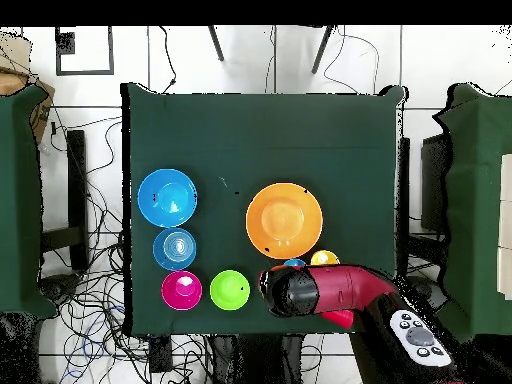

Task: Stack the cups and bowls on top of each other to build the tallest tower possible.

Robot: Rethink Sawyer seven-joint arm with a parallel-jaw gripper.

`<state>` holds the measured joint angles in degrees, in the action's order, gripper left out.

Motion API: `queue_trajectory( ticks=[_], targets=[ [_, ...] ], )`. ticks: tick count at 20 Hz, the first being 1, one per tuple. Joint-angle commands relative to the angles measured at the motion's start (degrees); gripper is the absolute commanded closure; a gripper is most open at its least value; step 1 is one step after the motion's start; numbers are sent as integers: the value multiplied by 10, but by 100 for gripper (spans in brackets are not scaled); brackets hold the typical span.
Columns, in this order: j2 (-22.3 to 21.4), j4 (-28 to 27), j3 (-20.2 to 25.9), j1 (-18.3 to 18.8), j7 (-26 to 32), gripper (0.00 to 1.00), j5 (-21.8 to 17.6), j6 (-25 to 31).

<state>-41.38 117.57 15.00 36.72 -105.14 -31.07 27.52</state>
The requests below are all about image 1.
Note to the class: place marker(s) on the blue cup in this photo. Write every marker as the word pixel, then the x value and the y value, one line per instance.
pixel 294 262

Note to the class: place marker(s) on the large orange bowl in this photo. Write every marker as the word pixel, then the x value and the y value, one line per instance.
pixel 284 220

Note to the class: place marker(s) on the red cup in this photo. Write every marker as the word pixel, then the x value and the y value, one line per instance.
pixel 340 318

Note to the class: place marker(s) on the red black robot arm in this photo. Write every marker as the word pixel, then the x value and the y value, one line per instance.
pixel 344 288

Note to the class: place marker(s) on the green bowl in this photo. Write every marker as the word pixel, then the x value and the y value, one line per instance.
pixel 228 290

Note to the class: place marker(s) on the small yellow orange cup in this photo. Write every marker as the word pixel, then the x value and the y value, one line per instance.
pixel 324 258

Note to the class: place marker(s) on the pink bowl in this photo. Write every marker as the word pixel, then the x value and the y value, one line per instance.
pixel 176 298

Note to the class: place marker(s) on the light blue shallow bowl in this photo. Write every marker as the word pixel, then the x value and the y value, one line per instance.
pixel 164 256

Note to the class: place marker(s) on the large blue bowl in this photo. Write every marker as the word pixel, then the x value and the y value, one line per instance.
pixel 160 208

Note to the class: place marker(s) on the dark green table cloth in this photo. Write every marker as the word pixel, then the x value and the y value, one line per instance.
pixel 260 132

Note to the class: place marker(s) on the black computer case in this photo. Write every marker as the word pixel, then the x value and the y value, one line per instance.
pixel 434 180

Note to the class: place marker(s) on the grey chair base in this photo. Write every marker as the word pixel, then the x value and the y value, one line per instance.
pixel 60 288

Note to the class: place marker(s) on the green cloth side table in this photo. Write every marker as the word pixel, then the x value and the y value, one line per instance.
pixel 20 200
pixel 476 200

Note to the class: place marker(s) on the cardboard box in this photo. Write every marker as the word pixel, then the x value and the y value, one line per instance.
pixel 40 116

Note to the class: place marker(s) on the black metal frame bar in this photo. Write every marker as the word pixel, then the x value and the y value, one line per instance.
pixel 76 180

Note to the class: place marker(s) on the camera tripod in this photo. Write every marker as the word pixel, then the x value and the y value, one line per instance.
pixel 216 44

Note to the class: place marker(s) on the black square floor frame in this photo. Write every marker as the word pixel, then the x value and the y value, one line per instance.
pixel 84 72

